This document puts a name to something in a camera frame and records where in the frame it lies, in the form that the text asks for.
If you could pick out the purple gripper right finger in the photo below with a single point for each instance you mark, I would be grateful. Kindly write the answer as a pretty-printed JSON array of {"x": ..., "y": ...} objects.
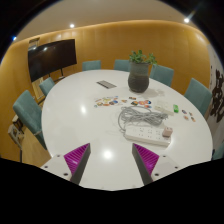
[{"x": 146, "y": 161}]

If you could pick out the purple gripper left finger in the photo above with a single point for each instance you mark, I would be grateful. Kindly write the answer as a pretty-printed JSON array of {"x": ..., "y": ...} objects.
[{"x": 77, "y": 160}]

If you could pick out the pink charger plug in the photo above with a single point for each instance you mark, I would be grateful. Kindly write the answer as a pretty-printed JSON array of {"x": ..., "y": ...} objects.
[{"x": 167, "y": 132}]

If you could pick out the white power strip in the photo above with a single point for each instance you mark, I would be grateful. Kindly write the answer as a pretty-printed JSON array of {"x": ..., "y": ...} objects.
[{"x": 149, "y": 135}]

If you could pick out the white oval table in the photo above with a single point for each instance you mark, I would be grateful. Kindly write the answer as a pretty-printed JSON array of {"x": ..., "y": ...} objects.
[{"x": 70, "y": 119}]

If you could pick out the colourful sticker sheet right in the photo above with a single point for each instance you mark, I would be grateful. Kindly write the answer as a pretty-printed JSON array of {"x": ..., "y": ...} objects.
[{"x": 136, "y": 102}]

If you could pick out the colourful sticker sheet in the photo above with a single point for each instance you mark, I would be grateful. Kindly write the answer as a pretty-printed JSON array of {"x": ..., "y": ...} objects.
[
  {"x": 109, "y": 101},
  {"x": 136, "y": 102}
]

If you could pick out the green small lighter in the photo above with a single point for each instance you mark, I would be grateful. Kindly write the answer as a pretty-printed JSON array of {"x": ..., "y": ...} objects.
[{"x": 176, "y": 108}]

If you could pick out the small stickers cluster right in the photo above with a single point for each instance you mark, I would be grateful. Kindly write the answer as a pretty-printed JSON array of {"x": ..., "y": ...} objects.
[{"x": 188, "y": 116}]

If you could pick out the colourful sticker sheet left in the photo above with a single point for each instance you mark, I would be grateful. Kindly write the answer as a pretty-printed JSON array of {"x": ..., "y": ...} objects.
[{"x": 109, "y": 101}]

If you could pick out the teal chair near left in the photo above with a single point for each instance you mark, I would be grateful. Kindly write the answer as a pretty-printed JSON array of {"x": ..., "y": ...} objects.
[{"x": 30, "y": 114}]

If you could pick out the teal chair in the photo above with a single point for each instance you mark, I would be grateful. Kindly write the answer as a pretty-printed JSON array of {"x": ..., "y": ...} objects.
[
  {"x": 162, "y": 74},
  {"x": 198, "y": 95},
  {"x": 122, "y": 65},
  {"x": 91, "y": 65},
  {"x": 46, "y": 85},
  {"x": 30, "y": 114}
]

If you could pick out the dark ribbed plant pot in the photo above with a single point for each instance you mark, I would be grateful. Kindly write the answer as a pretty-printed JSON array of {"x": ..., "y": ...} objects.
[{"x": 138, "y": 80}]

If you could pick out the grey table socket panel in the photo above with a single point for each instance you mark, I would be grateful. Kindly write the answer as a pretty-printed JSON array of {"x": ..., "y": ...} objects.
[{"x": 106, "y": 84}]

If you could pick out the teal chair back right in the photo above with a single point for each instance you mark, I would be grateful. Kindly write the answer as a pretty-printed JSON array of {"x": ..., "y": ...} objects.
[{"x": 162, "y": 74}]

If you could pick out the teal chair back left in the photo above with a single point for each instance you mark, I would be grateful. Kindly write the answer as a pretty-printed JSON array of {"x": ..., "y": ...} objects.
[{"x": 91, "y": 65}]

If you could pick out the teal chair back middle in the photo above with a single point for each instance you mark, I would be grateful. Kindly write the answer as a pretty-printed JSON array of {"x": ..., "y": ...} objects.
[{"x": 122, "y": 65}]

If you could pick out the green potted plant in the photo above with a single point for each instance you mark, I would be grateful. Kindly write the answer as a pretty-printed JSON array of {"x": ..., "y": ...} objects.
[{"x": 139, "y": 58}]

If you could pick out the black wall television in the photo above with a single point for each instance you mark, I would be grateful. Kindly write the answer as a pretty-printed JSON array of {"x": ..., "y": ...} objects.
[{"x": 50, "y": 57}]

